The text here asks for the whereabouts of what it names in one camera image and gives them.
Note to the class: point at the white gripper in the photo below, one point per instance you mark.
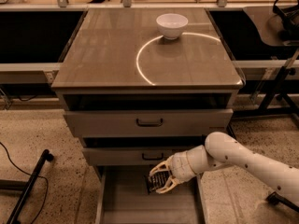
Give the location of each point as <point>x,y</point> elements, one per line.
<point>181,167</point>

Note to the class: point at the black rxbar chocolate wrapper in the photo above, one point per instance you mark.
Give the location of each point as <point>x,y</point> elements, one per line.
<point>157,182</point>

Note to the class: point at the top grey drawer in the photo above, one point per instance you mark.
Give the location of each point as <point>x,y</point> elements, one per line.
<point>146,123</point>

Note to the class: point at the grey drawer cabinet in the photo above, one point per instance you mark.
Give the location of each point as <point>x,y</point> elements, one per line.
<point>119,61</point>

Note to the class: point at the grey drawer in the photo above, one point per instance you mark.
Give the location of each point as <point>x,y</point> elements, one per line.
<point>116,156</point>
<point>124,199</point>
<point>146,123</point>

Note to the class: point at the black floor stand leg left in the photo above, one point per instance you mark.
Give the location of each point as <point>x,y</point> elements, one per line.
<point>24,187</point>

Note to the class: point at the white ceramic bowl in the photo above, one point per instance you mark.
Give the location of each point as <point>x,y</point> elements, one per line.
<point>171,25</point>

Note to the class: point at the black headphones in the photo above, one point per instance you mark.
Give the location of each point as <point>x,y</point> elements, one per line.
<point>289,18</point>

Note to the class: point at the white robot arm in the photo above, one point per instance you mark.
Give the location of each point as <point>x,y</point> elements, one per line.
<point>219,151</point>

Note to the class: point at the black stand foot right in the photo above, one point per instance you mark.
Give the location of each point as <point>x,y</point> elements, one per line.
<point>274,198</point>

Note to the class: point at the middle grey drawer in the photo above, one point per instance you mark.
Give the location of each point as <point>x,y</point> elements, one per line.
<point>116,156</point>

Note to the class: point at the bottom grey drawer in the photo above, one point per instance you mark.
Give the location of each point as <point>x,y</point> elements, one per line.
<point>124,199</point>

